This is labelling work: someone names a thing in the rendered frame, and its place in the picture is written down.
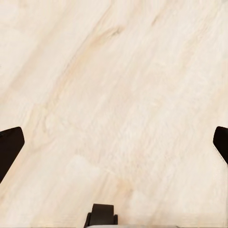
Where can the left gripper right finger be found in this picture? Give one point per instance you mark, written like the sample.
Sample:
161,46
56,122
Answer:
220,141

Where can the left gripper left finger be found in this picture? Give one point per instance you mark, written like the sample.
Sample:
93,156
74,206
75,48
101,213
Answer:
11,142

